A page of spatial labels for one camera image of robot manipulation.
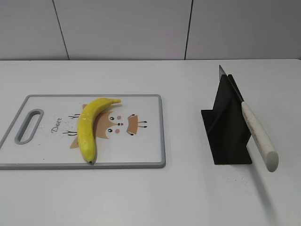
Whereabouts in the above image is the yellow plastic banana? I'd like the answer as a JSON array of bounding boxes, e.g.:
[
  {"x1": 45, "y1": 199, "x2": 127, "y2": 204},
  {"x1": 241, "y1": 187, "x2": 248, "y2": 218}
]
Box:
[{"x1": 77, "y1": 97, "x2": 121, "y2": 164}]

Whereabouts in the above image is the black knife stand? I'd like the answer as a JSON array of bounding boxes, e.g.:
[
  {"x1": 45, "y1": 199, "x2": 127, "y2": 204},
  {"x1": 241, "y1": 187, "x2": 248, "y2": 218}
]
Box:
[{"x1": 201, "y1": 74, "x2": 252, "y2": 165}]

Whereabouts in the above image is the white deer print cutting board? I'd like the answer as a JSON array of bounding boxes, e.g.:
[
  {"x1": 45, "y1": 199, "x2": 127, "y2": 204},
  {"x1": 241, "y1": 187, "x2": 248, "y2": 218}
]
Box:
[{"x1": 0, "y1": 94, "x2": 166, "y2": 170}]

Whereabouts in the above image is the steel knife with white handle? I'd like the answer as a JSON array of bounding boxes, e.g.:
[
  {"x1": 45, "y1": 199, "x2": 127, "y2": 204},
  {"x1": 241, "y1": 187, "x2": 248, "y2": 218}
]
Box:
[{"x1": 219, "y1": 65, "x2": 279, "y2": 172}]

